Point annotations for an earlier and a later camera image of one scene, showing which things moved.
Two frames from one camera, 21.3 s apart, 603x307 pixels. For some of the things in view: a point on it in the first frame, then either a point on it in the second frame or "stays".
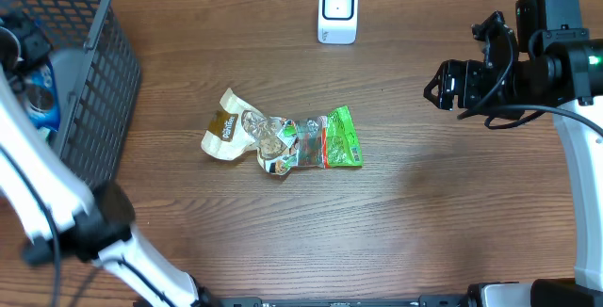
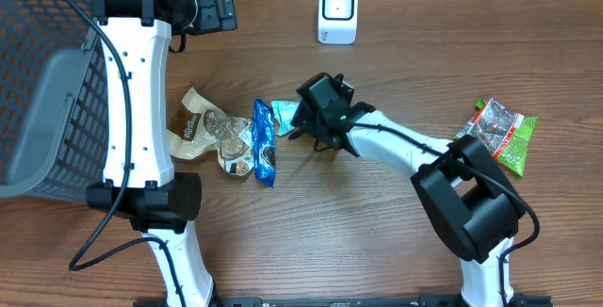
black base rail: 426,300 stays
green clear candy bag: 330,141 -> 506,134
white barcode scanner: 337,11 stays
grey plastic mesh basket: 96,66 stays
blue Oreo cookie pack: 41,99 -> 264,141
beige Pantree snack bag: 237,128 -> 199,127
